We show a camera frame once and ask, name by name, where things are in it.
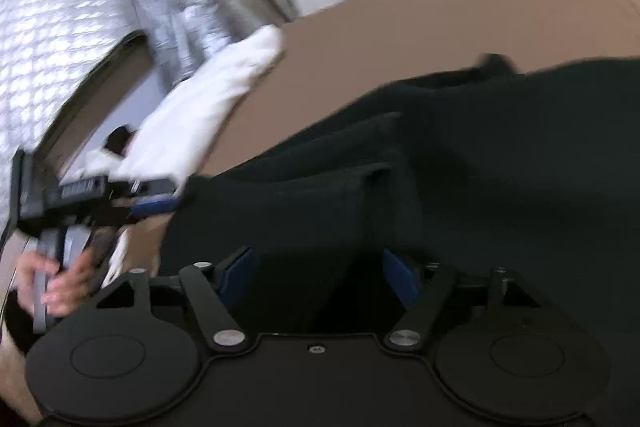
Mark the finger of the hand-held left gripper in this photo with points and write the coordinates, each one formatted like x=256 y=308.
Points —
x=157 y=206
x=155 y=187

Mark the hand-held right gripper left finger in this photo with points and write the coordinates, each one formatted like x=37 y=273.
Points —
x=239 y=273

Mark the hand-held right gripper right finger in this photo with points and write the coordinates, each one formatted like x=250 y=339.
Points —
x=400 y=279

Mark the dark green garment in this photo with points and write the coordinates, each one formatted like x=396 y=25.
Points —
x=450 y=182

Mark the person's left hand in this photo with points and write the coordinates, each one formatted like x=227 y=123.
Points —
x=72 y=279

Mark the black cloth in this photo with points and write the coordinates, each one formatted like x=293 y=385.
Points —
x=120 y=138

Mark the white folded garment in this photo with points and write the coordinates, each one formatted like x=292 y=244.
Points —
x=200 y=117

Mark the brown cardboard box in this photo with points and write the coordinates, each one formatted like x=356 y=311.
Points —
x=97 y=99

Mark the silver foil sheet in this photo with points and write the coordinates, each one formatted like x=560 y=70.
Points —
x=55 y=17

